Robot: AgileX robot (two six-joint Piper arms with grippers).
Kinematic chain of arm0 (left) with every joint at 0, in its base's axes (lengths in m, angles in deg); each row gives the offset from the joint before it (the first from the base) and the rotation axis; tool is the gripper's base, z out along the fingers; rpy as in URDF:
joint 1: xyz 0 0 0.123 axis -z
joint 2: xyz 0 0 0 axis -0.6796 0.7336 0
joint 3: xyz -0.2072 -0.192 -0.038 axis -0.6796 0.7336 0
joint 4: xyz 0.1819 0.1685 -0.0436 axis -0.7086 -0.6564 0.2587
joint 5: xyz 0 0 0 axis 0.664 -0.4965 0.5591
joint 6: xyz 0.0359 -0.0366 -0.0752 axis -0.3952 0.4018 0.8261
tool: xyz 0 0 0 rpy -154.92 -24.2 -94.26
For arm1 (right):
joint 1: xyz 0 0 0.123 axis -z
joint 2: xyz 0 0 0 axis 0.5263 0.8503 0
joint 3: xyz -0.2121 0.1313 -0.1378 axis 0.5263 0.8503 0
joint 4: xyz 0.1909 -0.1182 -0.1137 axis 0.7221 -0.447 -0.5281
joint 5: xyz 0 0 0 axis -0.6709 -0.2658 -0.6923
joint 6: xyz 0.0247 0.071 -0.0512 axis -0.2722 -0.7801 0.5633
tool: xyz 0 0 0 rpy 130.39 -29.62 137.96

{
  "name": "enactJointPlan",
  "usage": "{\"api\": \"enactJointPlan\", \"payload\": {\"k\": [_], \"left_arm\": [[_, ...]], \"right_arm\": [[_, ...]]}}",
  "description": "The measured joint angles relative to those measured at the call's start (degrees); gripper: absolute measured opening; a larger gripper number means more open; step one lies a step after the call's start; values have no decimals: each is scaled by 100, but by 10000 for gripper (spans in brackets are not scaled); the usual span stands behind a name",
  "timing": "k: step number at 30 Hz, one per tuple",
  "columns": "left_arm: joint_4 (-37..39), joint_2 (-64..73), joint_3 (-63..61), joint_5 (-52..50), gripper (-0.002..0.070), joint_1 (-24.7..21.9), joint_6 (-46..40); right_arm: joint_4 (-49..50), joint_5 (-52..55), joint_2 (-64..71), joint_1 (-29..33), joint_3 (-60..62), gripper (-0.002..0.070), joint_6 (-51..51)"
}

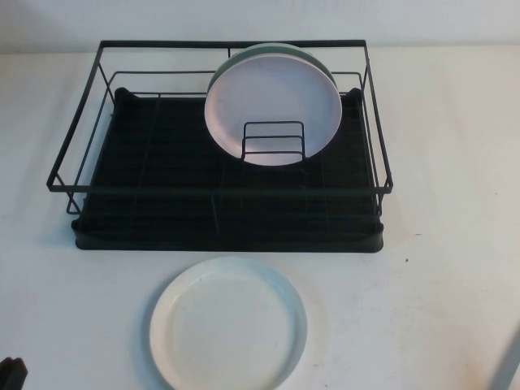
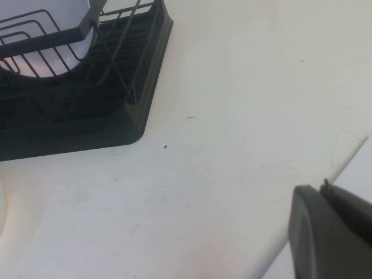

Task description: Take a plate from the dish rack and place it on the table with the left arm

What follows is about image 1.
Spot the black wire dish rack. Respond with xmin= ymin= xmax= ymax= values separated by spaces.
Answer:
xmin=45 ymin=38 xmax=394 ymax=216

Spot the green round plate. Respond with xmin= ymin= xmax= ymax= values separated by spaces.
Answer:
xmin=210 ymin=43 xmax=336 ymax=89

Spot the white round plate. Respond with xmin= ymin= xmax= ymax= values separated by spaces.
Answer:
xmin=149 ymin=255 xmax=309 ymax=388

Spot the pink round plate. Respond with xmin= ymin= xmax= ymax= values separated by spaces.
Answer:
xmin=204 ymin=55 xmax=342 ymax=167

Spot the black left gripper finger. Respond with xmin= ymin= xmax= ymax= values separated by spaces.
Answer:
xmin=0 ymin=357 xmax=13 ymax=390
xmin=11 ymin=356 xmax=28 ymax=390

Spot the black plastic drip tray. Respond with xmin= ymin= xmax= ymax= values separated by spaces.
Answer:
xmin=71 ymin=85 xmax=385 ymax=254

